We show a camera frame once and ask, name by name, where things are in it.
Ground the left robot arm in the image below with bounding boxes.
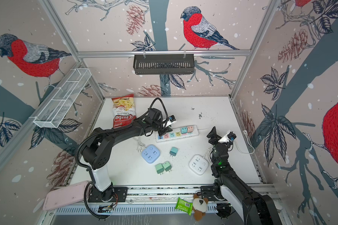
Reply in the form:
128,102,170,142
75,98,176,220

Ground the pink tray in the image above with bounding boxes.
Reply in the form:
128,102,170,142
42,181,89,211

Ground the white cube power socket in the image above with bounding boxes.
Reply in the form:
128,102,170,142
189,155,208,175

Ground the black wire basket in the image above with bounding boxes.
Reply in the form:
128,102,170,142
133,54,195,75

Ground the white power cable blue cube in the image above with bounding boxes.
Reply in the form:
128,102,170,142
133,137,146,152

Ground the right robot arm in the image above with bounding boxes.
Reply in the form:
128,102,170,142
200,127,282,225

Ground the brown white plush toy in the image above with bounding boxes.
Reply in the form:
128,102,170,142
192,194,209,221

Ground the white multicolour power strip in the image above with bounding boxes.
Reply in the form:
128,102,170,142
155,125,199,143

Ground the green wipes packet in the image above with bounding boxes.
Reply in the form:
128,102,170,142
175,198,192,216

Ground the blue cube power socket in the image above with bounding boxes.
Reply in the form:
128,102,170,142
141,144,160,164

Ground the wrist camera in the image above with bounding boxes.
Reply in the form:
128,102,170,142
163,115,177,127
218,131,237,143

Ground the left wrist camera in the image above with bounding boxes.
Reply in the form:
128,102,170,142
163,115,177,127

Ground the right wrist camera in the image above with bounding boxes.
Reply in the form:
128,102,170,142
218,131,237,143

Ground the red white cassava chips bag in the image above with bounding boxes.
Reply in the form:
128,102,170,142
112,94,137,128

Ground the white cube socket cable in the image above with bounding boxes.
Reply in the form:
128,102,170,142
203,146,213,164

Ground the white mesh wall basket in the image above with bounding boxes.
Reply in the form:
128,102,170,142
33,68,92,128

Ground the green plug adapter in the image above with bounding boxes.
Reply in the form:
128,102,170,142
162,161,172,172
155,164,165,174

